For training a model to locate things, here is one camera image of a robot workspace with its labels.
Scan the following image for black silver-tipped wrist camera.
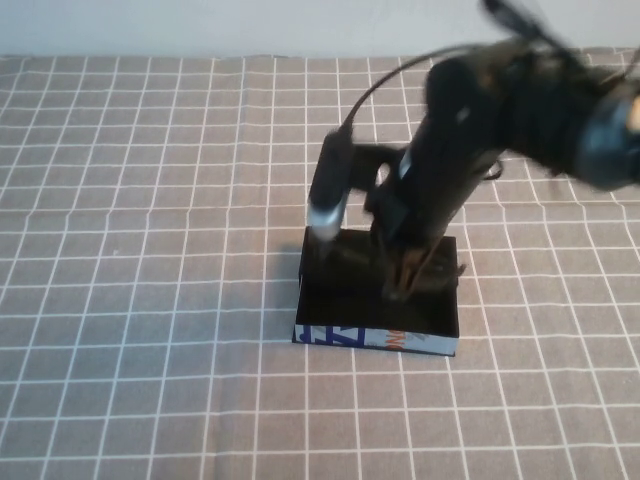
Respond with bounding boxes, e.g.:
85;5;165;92
306;130;357;242

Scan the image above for black-framed dark-lens glasses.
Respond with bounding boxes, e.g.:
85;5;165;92
324;242;469;301

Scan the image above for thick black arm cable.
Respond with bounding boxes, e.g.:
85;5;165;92
480;0;571;51

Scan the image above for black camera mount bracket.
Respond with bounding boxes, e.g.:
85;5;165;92
349;143;402;194

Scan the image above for thin black camera cable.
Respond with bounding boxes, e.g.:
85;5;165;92
342;43;481;135

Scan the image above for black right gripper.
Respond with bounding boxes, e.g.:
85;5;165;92
363;115;502;303

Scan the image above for grey white-checked tablecloth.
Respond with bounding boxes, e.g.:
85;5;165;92
0;47;640;480

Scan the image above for black glasses case printed front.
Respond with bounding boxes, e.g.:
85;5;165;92
291;225;460;360

